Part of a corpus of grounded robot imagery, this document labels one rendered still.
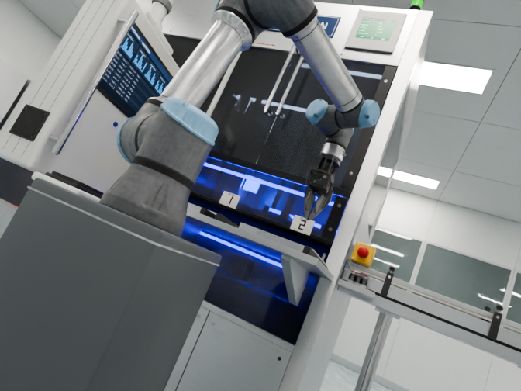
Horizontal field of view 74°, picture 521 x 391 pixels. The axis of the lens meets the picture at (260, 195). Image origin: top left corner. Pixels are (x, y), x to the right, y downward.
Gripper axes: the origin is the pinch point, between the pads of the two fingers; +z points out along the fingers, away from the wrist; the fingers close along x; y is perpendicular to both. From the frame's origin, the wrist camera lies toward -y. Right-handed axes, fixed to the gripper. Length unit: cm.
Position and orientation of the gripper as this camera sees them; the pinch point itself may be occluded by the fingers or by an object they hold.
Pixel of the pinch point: (309, 216)
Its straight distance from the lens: 113.4
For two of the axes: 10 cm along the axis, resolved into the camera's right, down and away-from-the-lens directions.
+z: -3.9, 9.0, -2.0
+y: -2.9, -3.2, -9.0
